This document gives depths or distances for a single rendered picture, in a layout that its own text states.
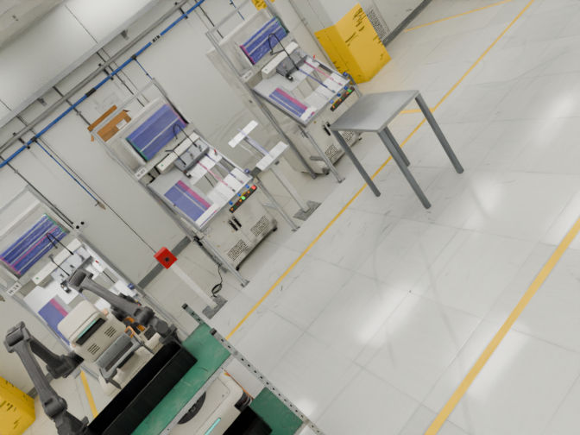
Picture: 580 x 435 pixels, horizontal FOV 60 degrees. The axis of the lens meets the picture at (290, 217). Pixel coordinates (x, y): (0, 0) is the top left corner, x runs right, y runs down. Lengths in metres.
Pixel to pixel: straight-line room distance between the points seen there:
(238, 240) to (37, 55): 2.98
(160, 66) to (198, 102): 0.62
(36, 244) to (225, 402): 2.24
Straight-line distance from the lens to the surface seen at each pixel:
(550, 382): 2.73
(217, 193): 4.64
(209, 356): 2.52
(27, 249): 4.74
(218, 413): 3.41
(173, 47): 6.56
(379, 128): 3.66
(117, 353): 3.08
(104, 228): 6.32
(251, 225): 5.05
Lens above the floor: 2.22
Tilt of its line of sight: 25 degrees down
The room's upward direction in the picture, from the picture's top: 39 degrees counter-clockwise
